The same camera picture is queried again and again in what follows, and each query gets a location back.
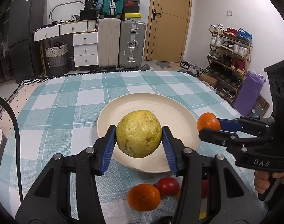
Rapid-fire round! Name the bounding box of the orange mandarin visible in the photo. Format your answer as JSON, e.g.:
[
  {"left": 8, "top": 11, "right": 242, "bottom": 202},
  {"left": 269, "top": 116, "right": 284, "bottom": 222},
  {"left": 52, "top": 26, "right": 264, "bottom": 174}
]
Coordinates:
[
  {"left": 127, "top": 183, "right": 161, "bottom": 212},
  {"left": 197, "top": 112, "right": 221, "bottom": 131}
]

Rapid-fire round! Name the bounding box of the red cherry tomato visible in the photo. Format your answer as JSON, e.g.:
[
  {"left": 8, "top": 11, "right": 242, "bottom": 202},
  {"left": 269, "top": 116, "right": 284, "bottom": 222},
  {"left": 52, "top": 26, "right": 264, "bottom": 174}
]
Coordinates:
[
  {"left": 201, "top": 180, "right": 209, "bottom": 199},
  {"left": 156, "top": 178, "right": 180, "bottom": 196}
]

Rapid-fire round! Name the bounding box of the yellow-green guava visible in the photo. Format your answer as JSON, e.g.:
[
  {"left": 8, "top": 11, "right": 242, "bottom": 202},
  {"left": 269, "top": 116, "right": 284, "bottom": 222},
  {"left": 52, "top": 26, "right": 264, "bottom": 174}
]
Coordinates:
[{"left": 116, "top": 110, "right": 162, "bottom": 158}]

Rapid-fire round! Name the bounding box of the right hand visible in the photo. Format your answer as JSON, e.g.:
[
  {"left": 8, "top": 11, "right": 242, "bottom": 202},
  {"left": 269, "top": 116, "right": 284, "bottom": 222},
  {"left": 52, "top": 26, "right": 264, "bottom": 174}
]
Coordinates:
[{"left": 254, "top": 170, "right": 284, "bottom": 194}]

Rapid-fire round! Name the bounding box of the purple bag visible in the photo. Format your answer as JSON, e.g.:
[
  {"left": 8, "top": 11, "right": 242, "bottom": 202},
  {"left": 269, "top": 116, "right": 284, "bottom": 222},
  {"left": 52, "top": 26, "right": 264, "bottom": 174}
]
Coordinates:
[{"left": 234, "top": 70, "right": 266, "bottom": 116}]

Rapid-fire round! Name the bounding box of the cream round plate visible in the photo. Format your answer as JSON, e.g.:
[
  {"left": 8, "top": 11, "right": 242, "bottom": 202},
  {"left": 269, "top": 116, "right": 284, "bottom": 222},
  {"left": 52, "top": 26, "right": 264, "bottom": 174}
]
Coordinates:
[{"left": 97, "top": 93, "right": 200, "bottom": 173}]

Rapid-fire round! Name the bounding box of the teal checked tablecloth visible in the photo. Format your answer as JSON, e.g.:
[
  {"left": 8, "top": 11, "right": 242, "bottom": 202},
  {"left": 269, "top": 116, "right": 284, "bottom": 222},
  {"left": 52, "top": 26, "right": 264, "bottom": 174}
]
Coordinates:
[{"left": 0, "top": 71, "right": 269, "bottom": 224}]

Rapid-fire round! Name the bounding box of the shoe rack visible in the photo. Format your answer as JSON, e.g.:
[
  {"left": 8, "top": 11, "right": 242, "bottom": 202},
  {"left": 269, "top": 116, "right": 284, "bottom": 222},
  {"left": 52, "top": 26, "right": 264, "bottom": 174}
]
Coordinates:
[{"left": 205, "top": 25, "right": 253, "bottom": 104}]

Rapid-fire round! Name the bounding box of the grey slipper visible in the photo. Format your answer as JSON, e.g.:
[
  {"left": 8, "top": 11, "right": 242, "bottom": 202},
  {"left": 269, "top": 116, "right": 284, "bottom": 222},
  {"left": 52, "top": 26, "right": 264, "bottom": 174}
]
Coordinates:
[{"left": 139, "top": 64, "right": 153, "bottom": 72}]

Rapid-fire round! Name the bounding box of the woven laundry basket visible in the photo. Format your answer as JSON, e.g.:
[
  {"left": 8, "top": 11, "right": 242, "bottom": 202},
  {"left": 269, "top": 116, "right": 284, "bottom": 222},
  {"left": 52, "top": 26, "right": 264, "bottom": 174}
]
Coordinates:
[{"left": 45, "top": 42, "right": 70, "bottom": 76}]

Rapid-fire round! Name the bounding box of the wooden door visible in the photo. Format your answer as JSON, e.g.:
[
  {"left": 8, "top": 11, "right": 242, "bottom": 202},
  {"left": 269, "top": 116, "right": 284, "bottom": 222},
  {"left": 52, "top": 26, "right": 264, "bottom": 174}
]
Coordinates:
[{"left": 144, "top": 0, "right": 192, "bottom": 63}]

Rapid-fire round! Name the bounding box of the silver suitcase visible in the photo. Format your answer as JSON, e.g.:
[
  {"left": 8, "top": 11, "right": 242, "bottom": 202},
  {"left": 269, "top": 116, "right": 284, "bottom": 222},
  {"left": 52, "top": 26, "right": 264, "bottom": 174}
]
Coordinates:
[{"left": 119, "top": 21, "right": 146, "bottom": 70}]

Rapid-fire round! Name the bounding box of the yellow black box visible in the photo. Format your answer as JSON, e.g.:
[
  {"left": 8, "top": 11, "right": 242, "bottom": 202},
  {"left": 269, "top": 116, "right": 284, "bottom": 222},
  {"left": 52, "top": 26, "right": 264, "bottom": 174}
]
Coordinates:
[{"left": 124, "top": 13, "right": 142, "bottom": 21}]

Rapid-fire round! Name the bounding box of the white drawer desk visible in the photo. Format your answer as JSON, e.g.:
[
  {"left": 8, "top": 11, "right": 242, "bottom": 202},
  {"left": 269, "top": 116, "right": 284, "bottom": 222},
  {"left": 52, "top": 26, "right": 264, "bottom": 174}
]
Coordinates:
[{"left": 33, "top": 20, "right": 98, "bottom": 67}]

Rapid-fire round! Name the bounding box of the beige suitcase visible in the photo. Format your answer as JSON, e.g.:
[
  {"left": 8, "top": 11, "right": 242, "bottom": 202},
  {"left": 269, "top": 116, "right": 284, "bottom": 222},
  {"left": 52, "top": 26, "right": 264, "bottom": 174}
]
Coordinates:
[{"left": 98, "top": 18, "right": 121, "bottom": 67}]

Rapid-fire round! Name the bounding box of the black shoe box stack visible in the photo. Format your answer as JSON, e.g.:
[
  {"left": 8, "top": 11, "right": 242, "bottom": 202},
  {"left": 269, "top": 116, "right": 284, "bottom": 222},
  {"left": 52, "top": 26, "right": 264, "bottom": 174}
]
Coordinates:
[{"left": 123, "top": 0, "right": 140, "bottom": 13}]

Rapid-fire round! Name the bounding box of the black bag on desk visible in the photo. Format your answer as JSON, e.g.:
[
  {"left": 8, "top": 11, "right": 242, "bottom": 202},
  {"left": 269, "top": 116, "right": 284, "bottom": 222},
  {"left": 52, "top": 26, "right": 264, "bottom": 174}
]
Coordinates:
[{"left": 80, "top": 0, "right": 102, "bottom": 21}]

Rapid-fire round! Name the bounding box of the black refrigerator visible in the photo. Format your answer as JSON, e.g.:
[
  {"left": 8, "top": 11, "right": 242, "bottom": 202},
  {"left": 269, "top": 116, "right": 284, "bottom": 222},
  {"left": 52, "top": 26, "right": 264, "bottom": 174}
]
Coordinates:
[{"left": 8, "top": 0, "right": 45, "bottom": 83}]

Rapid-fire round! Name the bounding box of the black cable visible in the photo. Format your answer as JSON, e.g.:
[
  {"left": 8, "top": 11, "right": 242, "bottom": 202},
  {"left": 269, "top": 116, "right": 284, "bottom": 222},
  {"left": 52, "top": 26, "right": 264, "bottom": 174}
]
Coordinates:
[{"left": 0, "top": 91, "right": 24, "bottom": 206}]

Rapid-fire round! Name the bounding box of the oval mirror frame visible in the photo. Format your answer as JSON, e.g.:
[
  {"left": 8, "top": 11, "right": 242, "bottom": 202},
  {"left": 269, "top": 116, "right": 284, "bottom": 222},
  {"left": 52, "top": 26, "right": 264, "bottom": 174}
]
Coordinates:
[{"left": 48, "top": 0, "right": 85, "bottom": 22}]

